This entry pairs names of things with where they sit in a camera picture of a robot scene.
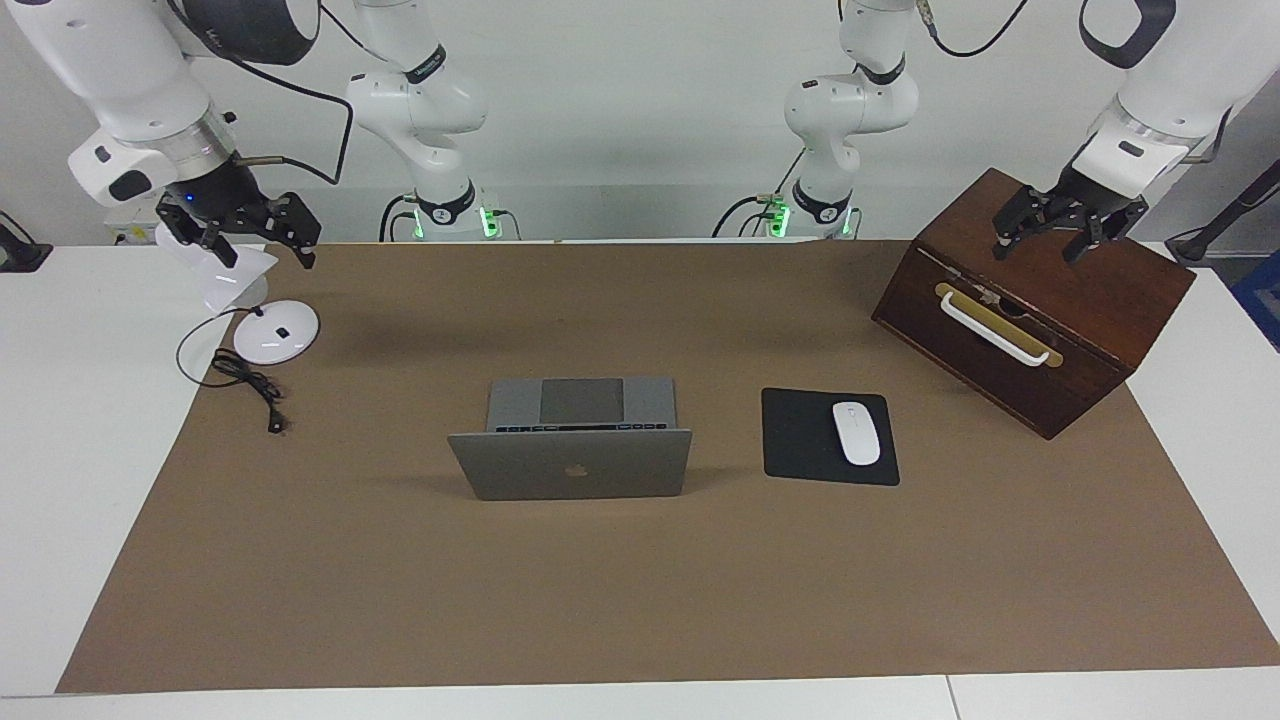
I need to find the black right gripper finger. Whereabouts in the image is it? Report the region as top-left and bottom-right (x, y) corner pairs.
(283, 190), (324, 270)
(198, 226), (242, 270)

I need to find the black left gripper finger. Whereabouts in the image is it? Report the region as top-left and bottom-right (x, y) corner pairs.
(1060, 212), (1139, 266)
(990, 185), (1048, 263)

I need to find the grey laptop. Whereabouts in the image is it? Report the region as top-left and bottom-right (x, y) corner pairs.
(447, 377), (693, 501)

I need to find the white power strip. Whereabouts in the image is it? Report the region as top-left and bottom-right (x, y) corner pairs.
(103, 203), (169, 247)

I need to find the white desk lamp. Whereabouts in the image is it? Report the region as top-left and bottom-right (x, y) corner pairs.
(155, 222), (321, 365)

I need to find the black tripod leg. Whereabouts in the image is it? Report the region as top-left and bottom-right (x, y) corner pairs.
(1165, 160), (1280, 266)

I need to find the dark brown wooden box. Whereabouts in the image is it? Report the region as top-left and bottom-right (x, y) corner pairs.
(871, 167), (1197, 441)

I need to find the black stand foot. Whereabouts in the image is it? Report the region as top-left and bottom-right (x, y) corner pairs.
(0, 212), (53, 273)

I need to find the white computer mouse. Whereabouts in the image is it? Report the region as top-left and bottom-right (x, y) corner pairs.
(832, 401), (882, 467)

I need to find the black mouse pad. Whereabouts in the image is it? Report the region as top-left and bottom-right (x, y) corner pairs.
(761, 388), (901, 487)

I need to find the brown table mat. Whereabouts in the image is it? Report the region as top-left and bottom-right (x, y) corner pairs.
(55, 240), (1280, 694)

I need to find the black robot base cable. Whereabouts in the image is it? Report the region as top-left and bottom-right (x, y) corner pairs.
(378, 193), (416, 243)
(712, 148), (807, 239)

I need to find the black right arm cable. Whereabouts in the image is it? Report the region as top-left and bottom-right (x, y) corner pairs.
(165, 0), (356, 187)

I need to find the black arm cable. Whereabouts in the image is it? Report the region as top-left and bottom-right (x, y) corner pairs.
(165, 0), (356, 187)
(918, 0), (1031, 59)

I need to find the white box handle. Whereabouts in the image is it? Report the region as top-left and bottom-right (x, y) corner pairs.
(940, 292), (1051, 367)

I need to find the black lamp power cable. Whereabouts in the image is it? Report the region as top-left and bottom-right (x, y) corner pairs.
(176, 306), (291, 435)

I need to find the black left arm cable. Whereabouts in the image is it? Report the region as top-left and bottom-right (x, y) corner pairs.
(918, 0), (1031, 59)

